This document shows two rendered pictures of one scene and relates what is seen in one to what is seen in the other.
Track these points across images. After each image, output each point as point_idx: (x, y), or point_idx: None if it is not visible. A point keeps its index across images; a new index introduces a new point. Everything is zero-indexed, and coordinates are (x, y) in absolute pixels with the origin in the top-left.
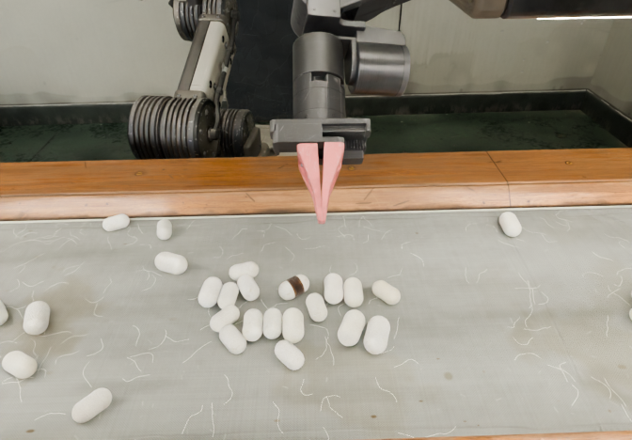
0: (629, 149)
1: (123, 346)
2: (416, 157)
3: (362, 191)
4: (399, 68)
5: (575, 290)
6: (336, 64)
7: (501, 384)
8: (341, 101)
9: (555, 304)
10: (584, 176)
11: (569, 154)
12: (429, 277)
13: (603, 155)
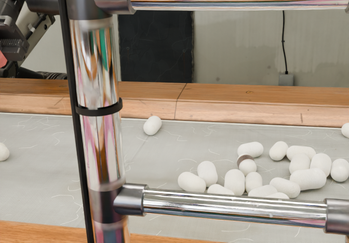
0: (320, 88)
1: None
2: (122, 83)
3: (54, 98)
4: None
5: (159, 167)
6: None
7: (23, 207)
8: (4, 8)
9: (131, 173)
10: (251, 99)
11: (257, 88)
12: (50, 151)
13: (289, 90)
